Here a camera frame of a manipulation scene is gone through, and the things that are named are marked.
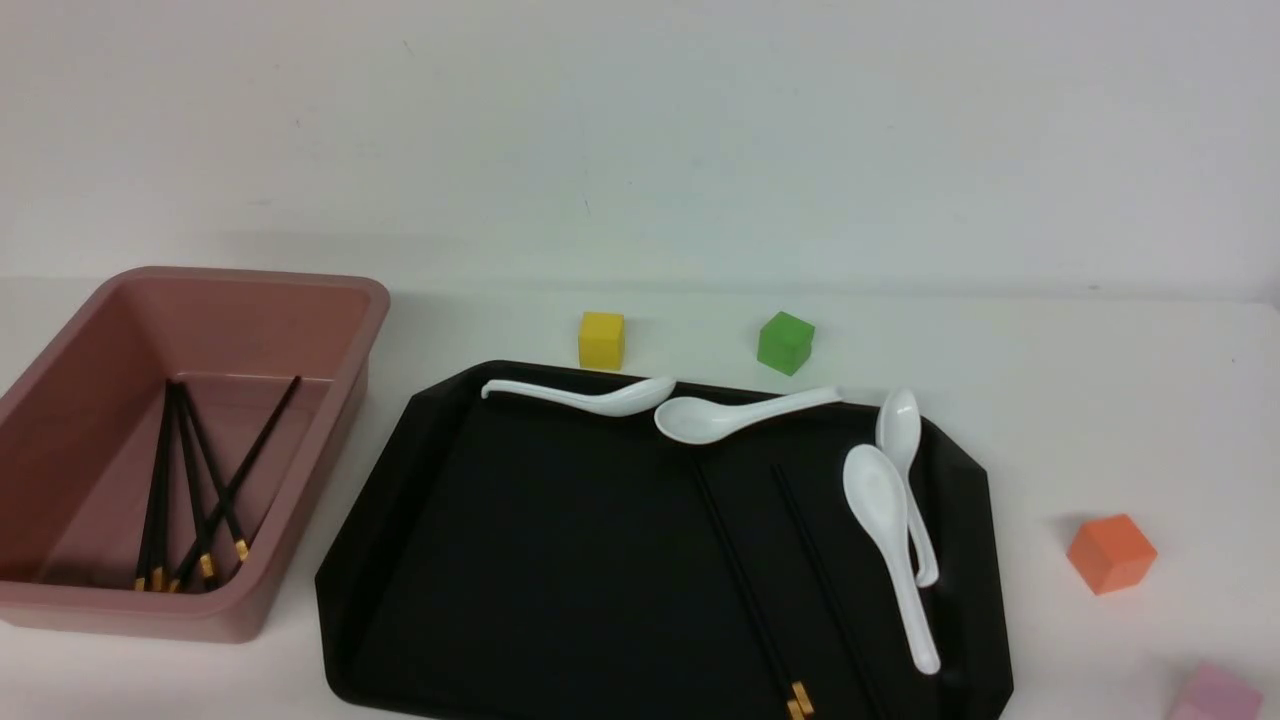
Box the black chopstick gold tip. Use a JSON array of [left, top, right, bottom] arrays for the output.
[[691, 457, 808, 719]]

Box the yellow cube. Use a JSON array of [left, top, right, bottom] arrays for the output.
[[579, 313, 626, 372]]

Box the white spoon top left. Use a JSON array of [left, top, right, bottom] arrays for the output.
[[480, 377, 677, 418]]

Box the white spoon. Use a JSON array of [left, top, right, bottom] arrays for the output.
[[654, 386, 844, 446], [480, 377, 677, 418], [842, 445, 941, 675], [876, 388, 940, 588]]

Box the white spoon top middle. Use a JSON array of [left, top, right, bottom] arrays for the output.
[[654, 386, 844, 446]]

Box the green cube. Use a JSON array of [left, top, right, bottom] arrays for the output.
[[756, 311, 817, 375]]

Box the black serving tray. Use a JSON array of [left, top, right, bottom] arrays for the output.
[[315, 361, 1014, 719]]

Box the white spoon front right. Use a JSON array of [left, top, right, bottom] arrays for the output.
[[842, 445, 941, 675]]

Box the white spoon far right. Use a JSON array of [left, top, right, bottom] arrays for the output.
[[876, 388, 940, 588]]

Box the black chopstick on tray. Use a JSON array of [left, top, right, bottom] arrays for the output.
[[771, 462, 890, 719]]

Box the black chopstick in bin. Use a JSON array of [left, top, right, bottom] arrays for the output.
[[133, 380, 173, 592], [174, 384, 218, 591], [165, 375, 302, 593], [178, 382, 250, 562]]

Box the pink plastic bin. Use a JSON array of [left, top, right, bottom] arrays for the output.
[[1, 266, 390, 643]]

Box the orange cube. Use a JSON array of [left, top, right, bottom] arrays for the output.
[[1068, 512, 1158, 596]]

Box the pink cube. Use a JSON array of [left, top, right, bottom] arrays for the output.
[[1167, 664, 1265, 719]]

